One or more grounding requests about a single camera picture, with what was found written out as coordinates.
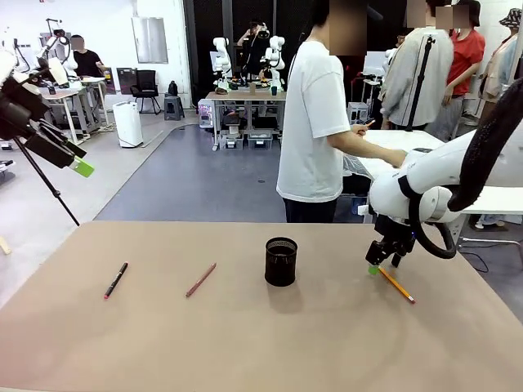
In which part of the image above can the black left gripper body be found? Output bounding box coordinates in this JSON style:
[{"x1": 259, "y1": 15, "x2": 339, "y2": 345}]
[{"x1": 0, "y1": 77, "x2": 50, "y2": 140}]

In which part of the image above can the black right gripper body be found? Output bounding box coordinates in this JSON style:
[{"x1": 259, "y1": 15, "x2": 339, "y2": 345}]
[{"x1": 373, "y1": 214, "x2": 417, "y2": 256}]

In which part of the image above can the yellow pencil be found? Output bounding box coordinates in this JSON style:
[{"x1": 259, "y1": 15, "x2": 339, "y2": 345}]
[{"x1": 378, "y1": 266, "x2": 417, "y2": 305}]

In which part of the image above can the pink pencil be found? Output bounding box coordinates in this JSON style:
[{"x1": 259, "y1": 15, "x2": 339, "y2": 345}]
[{"x1": 185, "y1": 262, "x2": 217, "y2": 298}]

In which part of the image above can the person's right forearm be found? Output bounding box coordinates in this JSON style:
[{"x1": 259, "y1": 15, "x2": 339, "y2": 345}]
[{"x1": 331, "y1": 132, "x2": 393, "y2": 165}]

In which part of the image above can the black mesh pen holder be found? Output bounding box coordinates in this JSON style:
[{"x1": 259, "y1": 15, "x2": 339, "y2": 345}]
[{"x1": 264, "y1": 237, "x2": 299, "y2": 287}]

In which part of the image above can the black pen with red cap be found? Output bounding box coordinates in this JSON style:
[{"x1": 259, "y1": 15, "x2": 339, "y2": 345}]
[{"x1": 103, "y1": 261, "x2": 129, "y2": 301}]

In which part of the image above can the black tripod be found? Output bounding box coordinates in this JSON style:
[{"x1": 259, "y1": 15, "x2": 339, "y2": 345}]
[{"x1": 11, "y1": 136, "x2": 81, "y2": 227}]

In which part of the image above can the white air purifier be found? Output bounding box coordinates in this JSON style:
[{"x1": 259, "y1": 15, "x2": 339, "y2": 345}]
[{"x1": 112, "y1": 100, "x2": 144, "y2": 149}]

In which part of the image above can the seated person in black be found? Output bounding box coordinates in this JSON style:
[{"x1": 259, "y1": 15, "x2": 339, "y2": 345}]
[{"x1": 69, "y1": 35, "x2": 108, "y2": 79}]

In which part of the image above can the grey cloth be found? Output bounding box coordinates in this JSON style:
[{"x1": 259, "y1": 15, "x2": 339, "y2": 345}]
[{"x1": 342, "y1": 154, "x2": 375, "y2": 181}]

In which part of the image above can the white work table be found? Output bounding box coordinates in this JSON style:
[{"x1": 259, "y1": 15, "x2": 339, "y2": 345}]
[{"x1": 346, "y1": 129, "x2": 523, "y2": 216}]

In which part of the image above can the black office chair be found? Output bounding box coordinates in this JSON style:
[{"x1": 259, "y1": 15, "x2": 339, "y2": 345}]
[{"x1": 130, "y1": 69, "x2": 163, "y2": 115}]

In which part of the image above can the grey plastic stool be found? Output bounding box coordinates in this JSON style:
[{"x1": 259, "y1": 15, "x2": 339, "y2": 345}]
[{"x1": 163, "y1": 96, "x2": 186, "y2": 122}]

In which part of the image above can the white computer case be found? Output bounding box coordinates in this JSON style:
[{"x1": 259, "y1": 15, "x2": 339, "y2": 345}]
[{"x1": 346, "y1": 101, "x2": 371, "y2": 126}]

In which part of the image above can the person in white t-shirt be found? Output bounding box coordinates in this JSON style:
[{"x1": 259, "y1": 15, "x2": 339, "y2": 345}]
[{"x1": 276, "y1": 0, "x2": 352, "y2": 224}]

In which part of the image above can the mannequin in light jacket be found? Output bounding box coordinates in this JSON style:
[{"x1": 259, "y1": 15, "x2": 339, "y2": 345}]
[{"x1": 379, "y1": 24, "x2": 454, "y2": 128}]

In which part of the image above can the grey storage box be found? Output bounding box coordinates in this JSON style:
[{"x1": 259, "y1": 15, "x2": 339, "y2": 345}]
[
  {"x1": 247, "y1": 132, "x2": 274, "y2": 149},
  {"x1": 219, "y1": 133, "x2": 244, "y2": 150}
]

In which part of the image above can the wooden background robot table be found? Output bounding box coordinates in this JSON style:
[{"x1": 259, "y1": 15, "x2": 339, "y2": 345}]
[{"x1": 203, "y1": 90, "x2": 288, "y2": 152}]

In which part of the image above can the person in red shirt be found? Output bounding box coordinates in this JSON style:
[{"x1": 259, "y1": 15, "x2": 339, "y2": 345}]
[{"x1": 447, "y1": 2, "x2": 487, "y2": 99}]

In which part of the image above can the mannequin with bucket hat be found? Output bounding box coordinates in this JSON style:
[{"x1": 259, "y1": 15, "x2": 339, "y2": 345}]
[{"x1": 480, "y1": 7, "x2": 523, "y2": 103}]

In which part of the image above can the person with black headset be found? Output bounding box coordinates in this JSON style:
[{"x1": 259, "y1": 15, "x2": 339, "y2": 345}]
[{"x1": 236, "y1": 20, "x2": 270, "y2": 79}]

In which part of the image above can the black floor cable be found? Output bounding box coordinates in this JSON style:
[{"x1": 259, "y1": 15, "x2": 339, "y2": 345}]
[{"x1": 459, "y1": 238, "x2": 523, "y2": 274}]

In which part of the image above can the silver wall panel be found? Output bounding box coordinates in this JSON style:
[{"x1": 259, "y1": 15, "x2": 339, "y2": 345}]
[{"x1": 131, "y1": 16, "x2": 169, "y2": 65}]

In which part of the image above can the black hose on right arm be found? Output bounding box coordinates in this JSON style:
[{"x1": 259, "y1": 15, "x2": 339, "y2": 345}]
[{"x1": 408, "y1": 77, "x2": 523, "y2": 261}]

